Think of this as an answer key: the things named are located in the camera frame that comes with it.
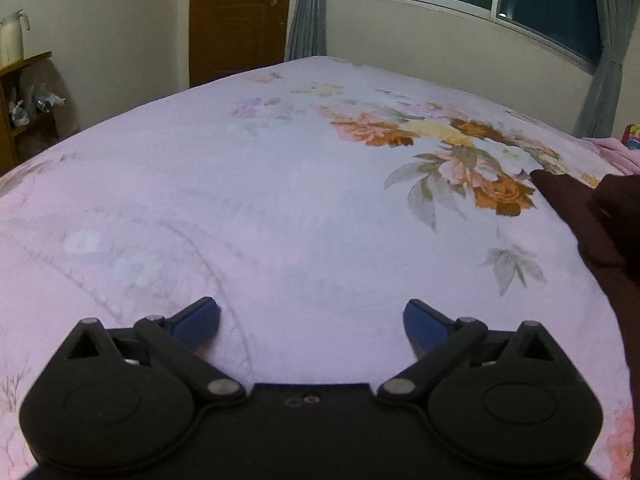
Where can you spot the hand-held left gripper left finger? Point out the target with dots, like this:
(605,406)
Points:
(199,321)

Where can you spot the white plastic jug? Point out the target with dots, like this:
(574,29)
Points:
(12,39)

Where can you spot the floral bed sheet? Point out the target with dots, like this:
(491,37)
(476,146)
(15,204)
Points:
(280,200)

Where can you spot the wooden door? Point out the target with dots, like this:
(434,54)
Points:
(235,20)

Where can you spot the grey curtain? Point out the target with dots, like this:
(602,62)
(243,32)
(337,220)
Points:
(307,10)
(607,55)

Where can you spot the colourful printed packet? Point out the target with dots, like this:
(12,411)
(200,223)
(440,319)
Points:
(633,137)

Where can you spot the clear plastic bags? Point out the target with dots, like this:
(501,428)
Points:
(31,102)

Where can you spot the wooden shelf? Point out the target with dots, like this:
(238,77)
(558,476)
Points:
(22,110)

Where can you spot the pink blanket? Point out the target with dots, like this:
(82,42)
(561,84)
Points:
(617,152)

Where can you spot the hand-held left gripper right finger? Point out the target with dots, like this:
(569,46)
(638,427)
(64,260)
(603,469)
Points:
(424,321)

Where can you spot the dark brown small garment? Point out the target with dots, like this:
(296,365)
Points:
(590,240)

